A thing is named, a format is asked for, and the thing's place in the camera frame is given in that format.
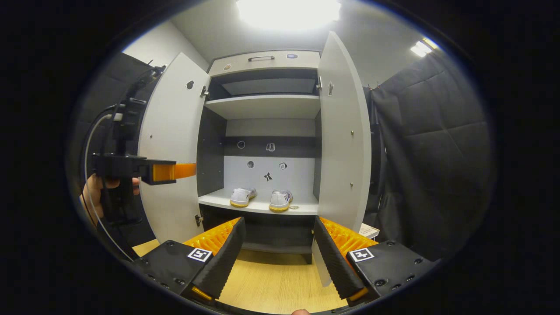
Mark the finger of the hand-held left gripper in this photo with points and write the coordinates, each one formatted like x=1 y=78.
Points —
x=175 y=171

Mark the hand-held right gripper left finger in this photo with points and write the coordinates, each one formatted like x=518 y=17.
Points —
x=223 y=267

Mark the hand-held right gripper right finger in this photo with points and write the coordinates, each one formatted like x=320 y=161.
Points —
x=334 y=267

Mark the grey shoe cabinet door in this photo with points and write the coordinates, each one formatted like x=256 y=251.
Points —
x=170 y=131
x=341 y=153

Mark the white shoe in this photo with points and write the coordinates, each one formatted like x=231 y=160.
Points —
x=280 y=200
x=240 y=197

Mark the grey shoe cabinet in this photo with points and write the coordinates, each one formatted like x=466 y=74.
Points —
x=297 y=177

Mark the grey cabinet shelf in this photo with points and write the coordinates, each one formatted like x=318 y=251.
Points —
x=262 y=107
x=262 y=206

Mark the grey cabinet drawer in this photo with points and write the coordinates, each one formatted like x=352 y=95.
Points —
x=306 y=63

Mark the white book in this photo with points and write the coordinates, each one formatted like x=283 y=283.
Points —
x=369 y=230

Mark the large ceiling light panel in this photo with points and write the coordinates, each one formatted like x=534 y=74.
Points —
x=288 y=13

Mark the small ceiling light panel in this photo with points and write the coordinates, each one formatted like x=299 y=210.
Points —
x=422 y=48

